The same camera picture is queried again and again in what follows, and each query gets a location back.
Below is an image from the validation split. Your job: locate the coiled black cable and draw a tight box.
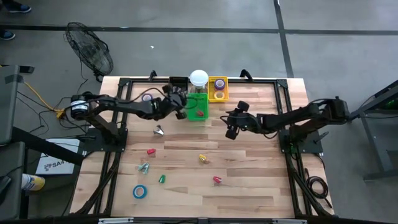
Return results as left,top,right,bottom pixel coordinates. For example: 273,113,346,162
304,167,333,208

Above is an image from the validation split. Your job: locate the light blue tape roll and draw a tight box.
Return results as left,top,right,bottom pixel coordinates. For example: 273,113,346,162
132,184,148,200

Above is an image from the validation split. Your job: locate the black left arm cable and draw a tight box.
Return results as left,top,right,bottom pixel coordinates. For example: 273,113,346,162
127,86,169,103

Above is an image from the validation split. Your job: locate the yellow white spray can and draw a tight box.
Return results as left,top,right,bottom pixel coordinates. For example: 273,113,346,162
21,173,46,192

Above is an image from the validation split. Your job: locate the black aluminium table frame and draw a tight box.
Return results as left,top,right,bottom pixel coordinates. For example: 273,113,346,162
70,77,336,218

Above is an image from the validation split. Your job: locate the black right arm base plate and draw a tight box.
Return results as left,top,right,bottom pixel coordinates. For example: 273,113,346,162
278,128,324,154

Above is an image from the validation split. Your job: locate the white paper sign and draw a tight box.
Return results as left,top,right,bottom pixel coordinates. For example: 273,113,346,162
35,139,82,175

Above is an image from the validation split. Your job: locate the yellow extension cable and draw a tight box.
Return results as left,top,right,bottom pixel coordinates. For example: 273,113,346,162
0,63,68,119

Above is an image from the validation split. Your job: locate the black fan power cord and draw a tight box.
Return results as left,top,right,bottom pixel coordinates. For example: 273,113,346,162
54,60,90,110

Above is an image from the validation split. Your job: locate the grey metal stand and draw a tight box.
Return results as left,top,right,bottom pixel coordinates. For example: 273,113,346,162
341,80,398,182

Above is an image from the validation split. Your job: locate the black plastic basket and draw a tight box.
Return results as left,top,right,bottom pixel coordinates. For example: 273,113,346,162
169,76,190,94

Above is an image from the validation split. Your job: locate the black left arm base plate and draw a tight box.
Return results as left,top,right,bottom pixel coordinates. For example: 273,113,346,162
83,126,128,153

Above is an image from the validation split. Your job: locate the black diagonal beam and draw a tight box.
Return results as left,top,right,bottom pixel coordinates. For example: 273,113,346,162
11,126,85,166

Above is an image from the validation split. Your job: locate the yellow plastic basket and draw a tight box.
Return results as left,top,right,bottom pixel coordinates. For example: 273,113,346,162
207,75,230,103

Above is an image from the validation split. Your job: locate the green plastic basket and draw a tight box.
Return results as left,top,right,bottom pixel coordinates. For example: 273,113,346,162
185,93,210,121

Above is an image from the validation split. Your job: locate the grey equipment cabinet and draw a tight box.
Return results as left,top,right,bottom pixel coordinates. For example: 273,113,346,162
0,64,35,146
0,141,26,220

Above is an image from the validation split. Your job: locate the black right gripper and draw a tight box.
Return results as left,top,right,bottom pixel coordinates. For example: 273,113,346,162
224,100,261,141

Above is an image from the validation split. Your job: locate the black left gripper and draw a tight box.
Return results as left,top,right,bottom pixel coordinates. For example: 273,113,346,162
151,83,189,121

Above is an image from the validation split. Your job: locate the black floor fan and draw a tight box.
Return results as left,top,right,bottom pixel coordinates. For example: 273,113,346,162
63,21,114,82

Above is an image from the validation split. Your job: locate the white dome desk lamp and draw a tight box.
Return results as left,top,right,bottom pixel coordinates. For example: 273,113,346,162
188,69,210,95

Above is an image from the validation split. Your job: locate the white metal bracket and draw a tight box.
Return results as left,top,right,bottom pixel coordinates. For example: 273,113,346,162
98,217,134,224
272,218,308,224

